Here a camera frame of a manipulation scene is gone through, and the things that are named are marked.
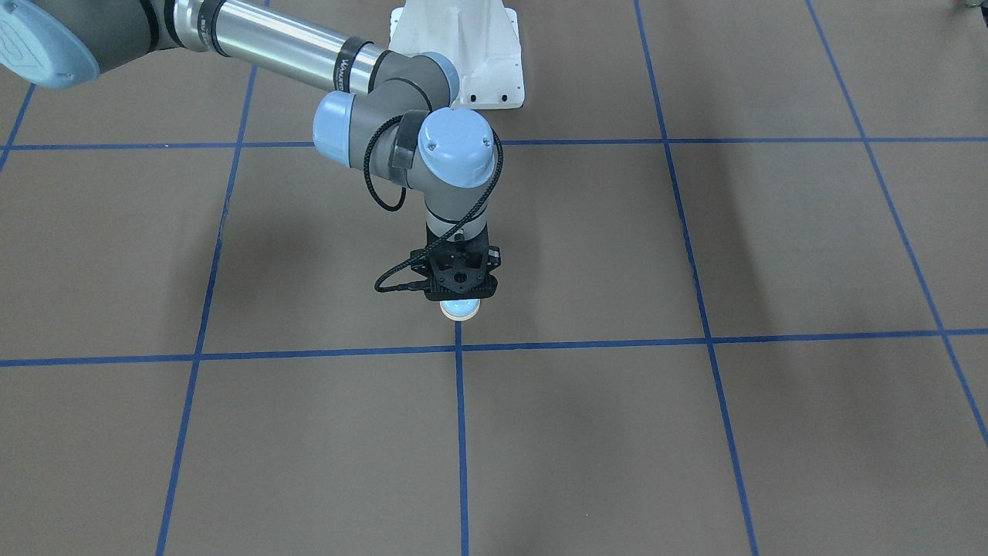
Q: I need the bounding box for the blue white call bell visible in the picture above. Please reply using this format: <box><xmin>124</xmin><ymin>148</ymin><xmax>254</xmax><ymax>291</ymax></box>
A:
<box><xmin>440</xmin><ymin>299</ymin><xmax>481</xmax><ymax>321</ymax></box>

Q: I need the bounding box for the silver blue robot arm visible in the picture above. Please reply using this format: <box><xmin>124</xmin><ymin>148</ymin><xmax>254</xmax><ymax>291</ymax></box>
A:
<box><xmin>2</xmin><ymin>1</ymin><xmax>500</xmax><ymax>251</ymax></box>

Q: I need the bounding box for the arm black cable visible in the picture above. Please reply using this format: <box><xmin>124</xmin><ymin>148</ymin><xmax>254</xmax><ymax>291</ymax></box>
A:
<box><xmin>363</xmin><ymin>112</ymin><xmax>505</xmax><ymax>294</ymax></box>

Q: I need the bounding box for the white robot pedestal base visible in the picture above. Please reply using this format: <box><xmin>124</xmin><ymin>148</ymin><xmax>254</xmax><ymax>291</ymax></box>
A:
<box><xmin>389</xmin><ymin>1</ymin><xmax>526</xmax><ymax>110</ymax></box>

